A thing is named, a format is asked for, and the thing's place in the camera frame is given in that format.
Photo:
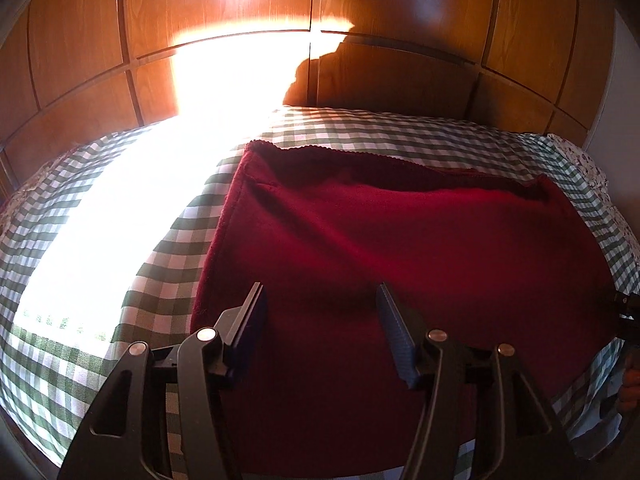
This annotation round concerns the wooden wardrobe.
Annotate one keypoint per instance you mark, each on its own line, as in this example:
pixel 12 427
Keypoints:
pixel 400 10

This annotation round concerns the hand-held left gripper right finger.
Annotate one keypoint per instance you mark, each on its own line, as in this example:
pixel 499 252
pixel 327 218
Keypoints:
pixel 395 340

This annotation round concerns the red knitted garment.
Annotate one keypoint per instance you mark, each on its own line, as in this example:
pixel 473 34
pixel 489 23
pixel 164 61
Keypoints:
pixel 375 240

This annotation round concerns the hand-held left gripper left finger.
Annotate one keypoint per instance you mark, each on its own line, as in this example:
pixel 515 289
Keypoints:
pixel 250 327

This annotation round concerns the floral bed sheet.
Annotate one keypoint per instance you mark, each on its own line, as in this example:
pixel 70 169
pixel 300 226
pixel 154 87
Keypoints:
pixel 585 165

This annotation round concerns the green checked blanket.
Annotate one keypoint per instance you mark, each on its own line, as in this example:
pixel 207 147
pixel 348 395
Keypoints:
pixel 165 270

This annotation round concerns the person's right hand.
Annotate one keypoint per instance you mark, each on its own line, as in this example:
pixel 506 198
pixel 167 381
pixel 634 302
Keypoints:
pixel 631 385

